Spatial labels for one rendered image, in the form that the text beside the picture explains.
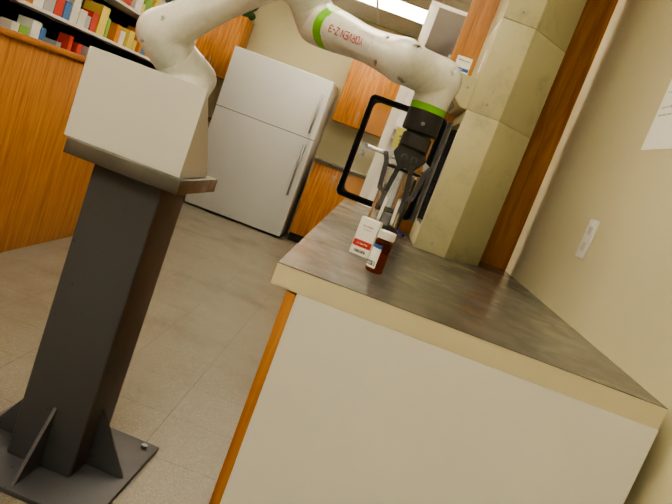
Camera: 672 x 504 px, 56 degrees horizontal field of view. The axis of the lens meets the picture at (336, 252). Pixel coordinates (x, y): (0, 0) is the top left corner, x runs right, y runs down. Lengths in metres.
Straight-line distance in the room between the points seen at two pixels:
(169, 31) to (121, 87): 0.21
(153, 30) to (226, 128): 5.36
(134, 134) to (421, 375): 1.01
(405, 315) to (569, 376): 0.29
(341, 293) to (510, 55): 1.27
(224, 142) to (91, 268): 5.42
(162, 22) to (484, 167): 1.07
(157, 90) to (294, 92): 5.39
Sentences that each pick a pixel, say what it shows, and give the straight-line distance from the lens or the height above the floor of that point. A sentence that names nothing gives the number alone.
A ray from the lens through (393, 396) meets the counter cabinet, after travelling 1.13.
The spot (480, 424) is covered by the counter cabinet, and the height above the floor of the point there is 0.80.
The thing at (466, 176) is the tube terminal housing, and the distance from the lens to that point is 2.12.
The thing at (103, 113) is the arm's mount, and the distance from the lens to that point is 1.79.
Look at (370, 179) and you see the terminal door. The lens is 2.43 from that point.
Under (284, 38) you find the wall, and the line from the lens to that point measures 7.88.
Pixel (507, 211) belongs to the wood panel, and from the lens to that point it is 2.52.
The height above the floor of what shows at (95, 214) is 0.76.
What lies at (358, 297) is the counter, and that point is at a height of 0.93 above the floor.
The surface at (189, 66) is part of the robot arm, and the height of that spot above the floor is 1.22.
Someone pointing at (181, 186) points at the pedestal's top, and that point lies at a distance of 1.69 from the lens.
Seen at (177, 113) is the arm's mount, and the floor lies 1.09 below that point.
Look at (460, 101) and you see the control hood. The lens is 2.12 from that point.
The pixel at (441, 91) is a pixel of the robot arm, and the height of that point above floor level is 1.37.
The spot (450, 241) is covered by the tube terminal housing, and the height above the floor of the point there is 1.00.
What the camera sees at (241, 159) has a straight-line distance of 7.14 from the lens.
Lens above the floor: 1.15
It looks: 9 degrees down
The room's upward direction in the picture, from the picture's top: 20 degrees clockwise
